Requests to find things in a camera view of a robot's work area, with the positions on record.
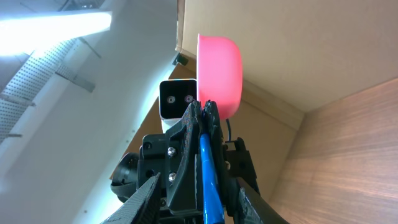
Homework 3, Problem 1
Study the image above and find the black-white overhead depth camera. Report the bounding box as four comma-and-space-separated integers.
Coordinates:
159, 78, 197, 133

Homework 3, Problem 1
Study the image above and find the pink scoop with blue handle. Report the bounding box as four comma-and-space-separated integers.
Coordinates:
197, 34, 243, 223

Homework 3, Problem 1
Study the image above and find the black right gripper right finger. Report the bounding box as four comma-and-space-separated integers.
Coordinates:
236, 177, 289, 224

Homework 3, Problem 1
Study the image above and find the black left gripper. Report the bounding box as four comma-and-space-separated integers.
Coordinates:
137, 100, 261, 224

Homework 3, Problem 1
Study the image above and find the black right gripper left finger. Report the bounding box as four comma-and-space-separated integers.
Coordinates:
101, 173, 161, 224

